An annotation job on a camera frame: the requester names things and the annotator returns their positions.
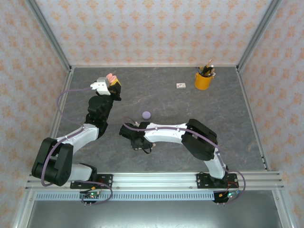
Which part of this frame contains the grey metal panel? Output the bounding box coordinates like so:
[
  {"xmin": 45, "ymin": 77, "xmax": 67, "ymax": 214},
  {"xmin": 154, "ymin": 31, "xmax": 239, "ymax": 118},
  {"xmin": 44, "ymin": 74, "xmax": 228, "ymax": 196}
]
[{"xmin": 23, "ymin": 200, "xmax": 281, "ymax": 228}]

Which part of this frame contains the yellow metal bucket pen holder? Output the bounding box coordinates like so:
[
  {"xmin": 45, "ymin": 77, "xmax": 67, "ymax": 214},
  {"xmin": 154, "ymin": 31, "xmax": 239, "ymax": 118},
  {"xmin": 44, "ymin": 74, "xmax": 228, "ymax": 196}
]
[{"xmin": 194, "ymin": 71, "xmax": 214, "ymax": 90}]

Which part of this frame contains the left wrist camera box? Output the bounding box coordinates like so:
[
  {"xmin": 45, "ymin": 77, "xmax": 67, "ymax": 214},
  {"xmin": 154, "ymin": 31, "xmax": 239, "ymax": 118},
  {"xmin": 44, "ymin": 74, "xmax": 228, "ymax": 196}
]
[{"xmin": 90, "ymin": 77, "xmax": 112, "ymax": 96}]

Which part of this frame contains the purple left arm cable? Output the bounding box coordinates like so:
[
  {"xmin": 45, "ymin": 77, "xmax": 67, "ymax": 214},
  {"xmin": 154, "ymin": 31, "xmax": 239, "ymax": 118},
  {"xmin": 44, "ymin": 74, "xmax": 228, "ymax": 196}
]
[{"xmin": 40, "ymin": 87, "xmax": 114, "ymax": 205}]

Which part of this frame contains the aluminium table side rail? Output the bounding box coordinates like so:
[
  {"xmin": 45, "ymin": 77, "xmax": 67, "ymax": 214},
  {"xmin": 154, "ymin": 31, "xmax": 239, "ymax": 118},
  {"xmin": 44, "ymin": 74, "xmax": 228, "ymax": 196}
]
[
  {"xmin": 236, "ymin": 66, "xmax": 272, "ymax": 172},
  {"xmin": 38, "ymin": 67, "xmax": 75, "ymax": 173}
]

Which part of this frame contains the aluminium mounting rail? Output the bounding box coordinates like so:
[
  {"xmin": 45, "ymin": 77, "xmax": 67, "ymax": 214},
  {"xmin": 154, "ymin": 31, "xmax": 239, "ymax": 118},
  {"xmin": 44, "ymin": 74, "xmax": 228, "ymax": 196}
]
[{"xmin": 25, "ymin": 171, "xmax": 285, "ymax": 191}]

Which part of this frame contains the aluminium table back rail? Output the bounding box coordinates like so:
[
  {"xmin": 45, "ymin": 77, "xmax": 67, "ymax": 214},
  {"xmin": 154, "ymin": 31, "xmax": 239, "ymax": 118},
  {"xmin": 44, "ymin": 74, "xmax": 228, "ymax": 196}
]
[{"xmin": 70, "ymin": 64, "xmax": 239, "ymax": 69}]

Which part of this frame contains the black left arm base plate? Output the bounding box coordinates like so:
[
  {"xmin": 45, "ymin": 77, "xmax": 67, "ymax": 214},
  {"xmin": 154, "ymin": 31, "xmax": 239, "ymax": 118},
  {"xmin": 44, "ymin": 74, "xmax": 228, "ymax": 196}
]
[{"xmin": 70, "ymin": 174, "xmax": 114, "ymax": 190}]

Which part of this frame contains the slotted grey cable tray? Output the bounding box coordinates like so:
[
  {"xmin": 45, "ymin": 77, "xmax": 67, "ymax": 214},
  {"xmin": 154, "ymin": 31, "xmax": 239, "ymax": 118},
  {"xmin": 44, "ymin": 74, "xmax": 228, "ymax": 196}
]
[{"xmin": 35, "ymin": 192, "xmax": 216, "ymax": 202}]

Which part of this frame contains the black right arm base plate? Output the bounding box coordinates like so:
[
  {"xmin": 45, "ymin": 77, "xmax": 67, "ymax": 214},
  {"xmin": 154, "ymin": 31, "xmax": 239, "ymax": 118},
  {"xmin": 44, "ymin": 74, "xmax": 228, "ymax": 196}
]
[{"xmin": 196, "ymin": 172, "xmax": 238, "ymax": 190}]

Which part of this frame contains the aluminium frame post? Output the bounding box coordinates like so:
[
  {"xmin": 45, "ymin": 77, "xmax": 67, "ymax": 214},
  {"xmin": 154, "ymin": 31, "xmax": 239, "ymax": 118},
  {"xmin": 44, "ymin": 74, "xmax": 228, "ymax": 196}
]
[
  {"xmin": 236, "ymin": 0, "xmax": 283, "ymax": 73},
  {"xmin": 25, "ymin": 0, "xmax": 73, "ymax": 73}
]

